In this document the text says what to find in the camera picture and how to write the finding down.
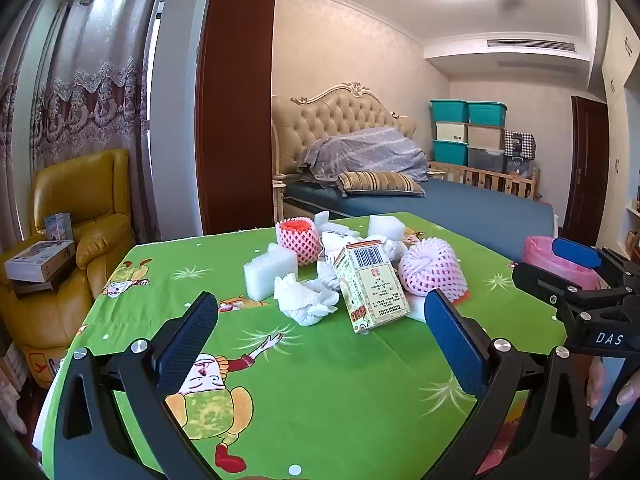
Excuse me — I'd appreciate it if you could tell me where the red foam fruit net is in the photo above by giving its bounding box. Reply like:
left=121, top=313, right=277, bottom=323
left=276, top=216, right=321, bottom=267

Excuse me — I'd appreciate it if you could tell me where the wooden crib rail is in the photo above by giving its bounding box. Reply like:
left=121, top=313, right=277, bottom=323
left=427, top=160, right=541, bottom=201

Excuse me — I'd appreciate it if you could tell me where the ceiling air vent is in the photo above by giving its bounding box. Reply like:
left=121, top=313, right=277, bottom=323
left=485, top=39, right=576, bottom=52

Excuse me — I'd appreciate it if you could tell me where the waste bin with pink liner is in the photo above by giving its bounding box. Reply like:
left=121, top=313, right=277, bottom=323
left=522, top=235, right=601, bottom=292

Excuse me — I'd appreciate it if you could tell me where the brown striped pillow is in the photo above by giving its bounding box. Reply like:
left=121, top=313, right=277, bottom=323
left=337, top=171, right=427, bottom=197

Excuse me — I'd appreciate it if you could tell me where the green cartoon printed tablecloth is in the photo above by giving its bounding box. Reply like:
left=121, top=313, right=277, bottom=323
left=32, top=211, right=576, bottom=480

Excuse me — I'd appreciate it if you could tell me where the pale purple foam fruit net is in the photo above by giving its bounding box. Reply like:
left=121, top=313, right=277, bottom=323
left=398, top=238, right=468, bottom=306

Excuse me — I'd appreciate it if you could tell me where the white foam block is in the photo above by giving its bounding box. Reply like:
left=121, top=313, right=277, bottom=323
left=368, top=212, right=405, bottom=243

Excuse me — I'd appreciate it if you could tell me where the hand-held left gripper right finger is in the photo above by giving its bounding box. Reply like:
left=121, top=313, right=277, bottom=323
left=424, top=289, right=591, bottom=480

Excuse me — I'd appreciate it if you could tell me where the dark wooden door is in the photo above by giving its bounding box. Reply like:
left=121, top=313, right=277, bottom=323
left=562, top=95, right=611, bottom=248

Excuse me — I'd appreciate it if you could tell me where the grey-blue striped duvet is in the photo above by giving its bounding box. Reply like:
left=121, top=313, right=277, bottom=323
left=298, top=126, right=429, bottom=186

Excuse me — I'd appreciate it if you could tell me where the angled white foam piece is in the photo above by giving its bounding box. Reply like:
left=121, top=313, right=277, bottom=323
left=314, top=211, right=351, bottom=237

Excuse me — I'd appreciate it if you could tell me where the beige tufted headboard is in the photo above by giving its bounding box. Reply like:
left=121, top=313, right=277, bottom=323
left=271, top=82, right=418, bottom=181

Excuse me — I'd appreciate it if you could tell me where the patterned lace curtain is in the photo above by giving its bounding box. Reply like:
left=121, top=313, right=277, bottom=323
left=0, top=0, right=171, bottom=261

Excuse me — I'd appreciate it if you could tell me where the white tissue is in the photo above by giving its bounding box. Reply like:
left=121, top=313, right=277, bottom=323
left=274, top=272, right=341, bottom=328

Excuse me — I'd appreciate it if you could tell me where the white foam sheet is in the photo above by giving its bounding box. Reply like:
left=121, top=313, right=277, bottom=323
left=243, top=242, right=299, bottom=297

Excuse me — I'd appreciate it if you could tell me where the small blue white box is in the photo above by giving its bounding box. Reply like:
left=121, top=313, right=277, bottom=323
left=44, top=212, right=76, bottom=242

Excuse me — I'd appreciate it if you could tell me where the white nightstand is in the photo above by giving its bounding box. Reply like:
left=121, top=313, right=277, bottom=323
left=272, top=176, right=288, bottom=217

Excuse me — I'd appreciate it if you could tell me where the beige medicine carton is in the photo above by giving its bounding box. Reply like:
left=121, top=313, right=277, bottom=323
left=332, top=240, right=411, bottom=334

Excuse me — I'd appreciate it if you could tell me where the white printed paper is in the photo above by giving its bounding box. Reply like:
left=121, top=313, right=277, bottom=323
left=320, top=230, right=371, bottom=273

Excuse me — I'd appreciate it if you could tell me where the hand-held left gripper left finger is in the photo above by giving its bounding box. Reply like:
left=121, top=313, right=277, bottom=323
left=54, top=291, right=236, bottom=480

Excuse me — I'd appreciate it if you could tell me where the person's right hand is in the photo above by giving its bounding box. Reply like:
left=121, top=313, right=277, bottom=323
left=586, top=357, right=640, bottom=410

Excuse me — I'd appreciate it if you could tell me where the beige storage box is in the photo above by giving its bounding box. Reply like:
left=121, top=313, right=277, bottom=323
left=467, top=124, right=506, bottom=150

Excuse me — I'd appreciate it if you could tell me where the cream storage box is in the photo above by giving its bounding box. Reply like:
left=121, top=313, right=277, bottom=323
left=435, top=121, right=469, bottom=142

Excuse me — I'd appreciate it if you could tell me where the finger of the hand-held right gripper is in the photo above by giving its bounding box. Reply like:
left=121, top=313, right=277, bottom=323
left=511, top=259, right=640, bottom=333
left=551, top=236, right=640, bottom=291

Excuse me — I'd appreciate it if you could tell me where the yellow leather armchair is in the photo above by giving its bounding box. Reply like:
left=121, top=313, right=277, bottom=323
left=0, top=149, right=136, bottom=386

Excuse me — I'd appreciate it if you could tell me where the cream built-in wardrobe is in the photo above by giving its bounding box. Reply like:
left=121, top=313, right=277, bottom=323
left=597, top=0, right=640, bottom=261

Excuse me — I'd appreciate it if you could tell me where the clear grey storage box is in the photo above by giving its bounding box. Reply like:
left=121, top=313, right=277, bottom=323
left=467, top=147, right=506, bottom=173

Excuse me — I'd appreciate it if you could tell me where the white flat cardboard box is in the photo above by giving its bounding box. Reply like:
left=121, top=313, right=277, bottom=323
left=5, top=240, right=76, bottom=283

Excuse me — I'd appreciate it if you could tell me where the red-brown wooden door frame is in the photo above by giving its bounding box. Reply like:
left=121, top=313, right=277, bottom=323
left=195, top=0, right=280, bottom=237

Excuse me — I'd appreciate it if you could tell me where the bed with blue sheet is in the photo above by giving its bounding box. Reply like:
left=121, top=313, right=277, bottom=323
left=282, top=177, right=558, bottom=261

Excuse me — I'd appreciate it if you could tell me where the checkered storage bag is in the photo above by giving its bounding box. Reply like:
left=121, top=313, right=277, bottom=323
left=504, top=130, right=536, bottom=158

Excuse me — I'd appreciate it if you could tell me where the teal storage box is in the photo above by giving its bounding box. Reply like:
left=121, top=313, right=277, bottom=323
left=467, top=101, right=508, bottom=127
left=431, top=100, right=469, bottom=123
left=432, top=140, right=469, bottom=166

